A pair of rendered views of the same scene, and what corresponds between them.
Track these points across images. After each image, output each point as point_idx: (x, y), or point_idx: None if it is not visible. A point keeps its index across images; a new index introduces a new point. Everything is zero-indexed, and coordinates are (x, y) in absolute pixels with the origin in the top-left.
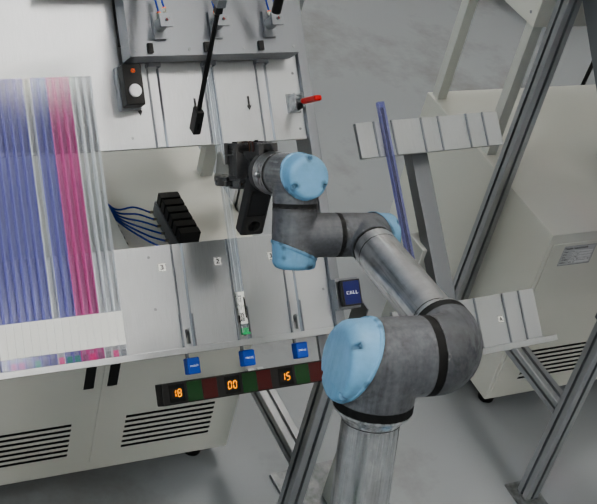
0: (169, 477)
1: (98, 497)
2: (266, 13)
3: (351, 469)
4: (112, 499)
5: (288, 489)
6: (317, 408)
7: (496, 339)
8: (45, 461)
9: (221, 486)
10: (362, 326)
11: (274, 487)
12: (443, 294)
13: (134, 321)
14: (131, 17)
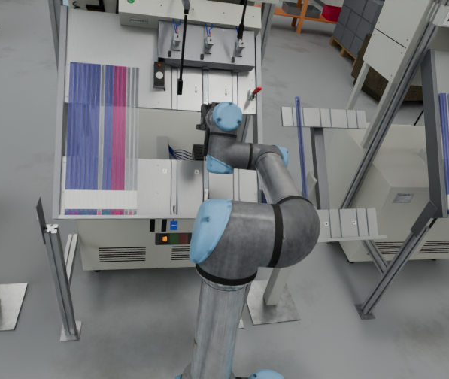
0: (195, 276)
1: (160, 280)
2: (238, 43)
3: (204, 313)
4: (166, 283)
5: None
6: None
7: (350, 233)
8: (135, 262)
9: None
10: (214, 204)
11: None
12: (298, 193)
13: (144, 197)
14: (162, 37)
